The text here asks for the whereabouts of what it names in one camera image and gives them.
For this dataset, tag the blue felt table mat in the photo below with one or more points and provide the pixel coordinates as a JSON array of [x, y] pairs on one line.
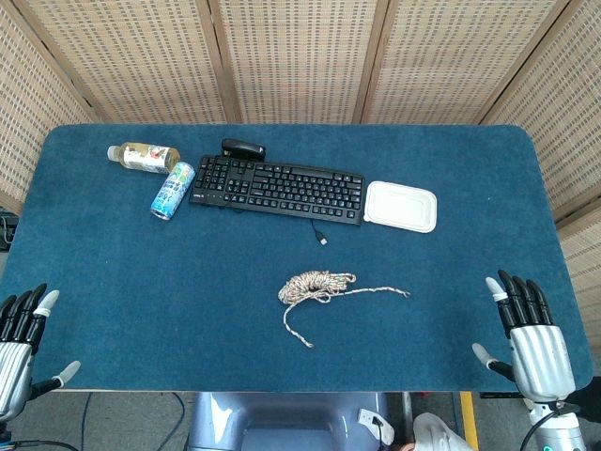
[[141, 291]]

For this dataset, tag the blue-grey robot torso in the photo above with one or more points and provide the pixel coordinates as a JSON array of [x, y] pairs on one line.
[[282, 418]]

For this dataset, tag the white crumpled cloth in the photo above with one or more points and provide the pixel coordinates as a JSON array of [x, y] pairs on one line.
[[436, 434]]

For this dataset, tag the white plug on torso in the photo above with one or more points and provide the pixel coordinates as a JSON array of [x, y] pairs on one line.
[[371, 419]]

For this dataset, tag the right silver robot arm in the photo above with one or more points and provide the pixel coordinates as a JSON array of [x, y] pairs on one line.
[[561, 430]]

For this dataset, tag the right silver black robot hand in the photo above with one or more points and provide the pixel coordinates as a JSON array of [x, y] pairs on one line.
[[540, 357]]

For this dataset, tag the white lidded food container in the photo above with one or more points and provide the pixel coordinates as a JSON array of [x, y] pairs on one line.
[[400, 206]]

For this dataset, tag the black computer keyboard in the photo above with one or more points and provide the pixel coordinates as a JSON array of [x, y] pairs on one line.
[[291, 188]]

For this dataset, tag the woven bamboo screen panel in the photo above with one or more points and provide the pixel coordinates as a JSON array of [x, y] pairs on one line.
[[469, 61], [28, 117], [131, 61], [563, 117], [300, 61], [584, 268]]

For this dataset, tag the plastic tea bottle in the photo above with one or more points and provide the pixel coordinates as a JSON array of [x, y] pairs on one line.
[[145, 158]]

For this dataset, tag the black stapler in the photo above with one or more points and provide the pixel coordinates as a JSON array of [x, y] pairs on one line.
[[241, 149]]

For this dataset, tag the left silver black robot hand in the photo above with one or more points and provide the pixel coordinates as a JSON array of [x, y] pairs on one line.
[[14, 362]]

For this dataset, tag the blue drink can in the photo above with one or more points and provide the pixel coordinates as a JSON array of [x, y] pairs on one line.
[[173, 190]]

